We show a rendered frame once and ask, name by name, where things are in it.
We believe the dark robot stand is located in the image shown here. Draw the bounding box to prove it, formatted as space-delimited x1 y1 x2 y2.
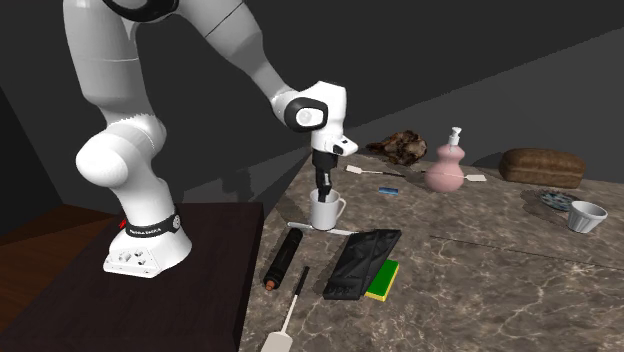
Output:
0 202 265 352

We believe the white ribbed cup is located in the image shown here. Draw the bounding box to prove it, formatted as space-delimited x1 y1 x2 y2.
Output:
566 199 610 235

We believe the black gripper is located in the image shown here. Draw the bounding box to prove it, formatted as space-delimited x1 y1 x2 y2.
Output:
311 149 339 204

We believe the pink soap dispenser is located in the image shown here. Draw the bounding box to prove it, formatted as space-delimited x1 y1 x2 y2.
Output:
423 126 466 194

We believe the white spatula with dark handle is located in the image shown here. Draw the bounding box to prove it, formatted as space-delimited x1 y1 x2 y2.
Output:
344 164 407 179

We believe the black cylinder with copper tip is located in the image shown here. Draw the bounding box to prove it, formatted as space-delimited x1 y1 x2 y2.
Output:
262 227 304 293

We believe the patterned blue plate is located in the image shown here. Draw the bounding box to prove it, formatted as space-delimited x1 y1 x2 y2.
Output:
537 189 582 213

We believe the white spatula with pale handle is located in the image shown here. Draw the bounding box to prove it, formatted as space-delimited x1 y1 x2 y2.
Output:
420 168 488 184

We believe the brown bread loaf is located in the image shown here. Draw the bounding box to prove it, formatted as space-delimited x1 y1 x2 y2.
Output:
498 147 588 190

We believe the black folded cloth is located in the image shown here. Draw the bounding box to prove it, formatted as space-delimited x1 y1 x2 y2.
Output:
322 228 404 302

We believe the brown rough lump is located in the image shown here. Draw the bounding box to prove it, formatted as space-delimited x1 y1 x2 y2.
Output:
365 129 429 167

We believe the white flat knife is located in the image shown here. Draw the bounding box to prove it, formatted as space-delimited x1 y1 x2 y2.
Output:
286 221 363 237

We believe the white mug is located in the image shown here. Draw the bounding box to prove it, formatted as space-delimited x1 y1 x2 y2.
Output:
309 188 348 232

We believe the green and yellow sponge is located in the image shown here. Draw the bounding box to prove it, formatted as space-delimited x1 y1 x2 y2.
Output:
363 259 401 303

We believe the white spatula with black handle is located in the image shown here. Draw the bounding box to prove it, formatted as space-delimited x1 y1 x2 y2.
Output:
260 265 311 352

